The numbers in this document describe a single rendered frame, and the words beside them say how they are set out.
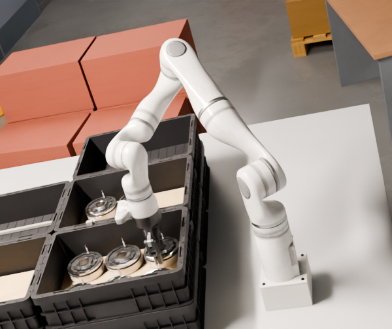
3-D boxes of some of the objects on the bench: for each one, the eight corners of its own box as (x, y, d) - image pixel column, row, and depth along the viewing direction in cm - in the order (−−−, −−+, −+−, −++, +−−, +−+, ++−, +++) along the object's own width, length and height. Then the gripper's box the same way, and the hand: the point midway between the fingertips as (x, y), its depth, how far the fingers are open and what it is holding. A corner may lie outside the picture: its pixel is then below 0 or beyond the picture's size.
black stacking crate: (211, 168, 275) (202, 140, 269) (210, 213, 249) (200, 183, 243) (106, 190, 281) (95, 162, 275) (93, 237, 255) (81, 207, 249)
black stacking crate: (208, 269, 223) (197, 236, 217) (205, 340, 196) (193, 305, 191) (78, 294, 229) (65, 262, 223) (59, 365, 202) (44, 332, 197)
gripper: (155, 221, 192) (172, 271, 200) (159, 190, 206) (175, 239, 213) (127, 227, 194) (145, 277, 201) (132, 196, 207) (149, 244, 214)
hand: (159, 253), depth 207 cm, fingers open, 5 cm apart
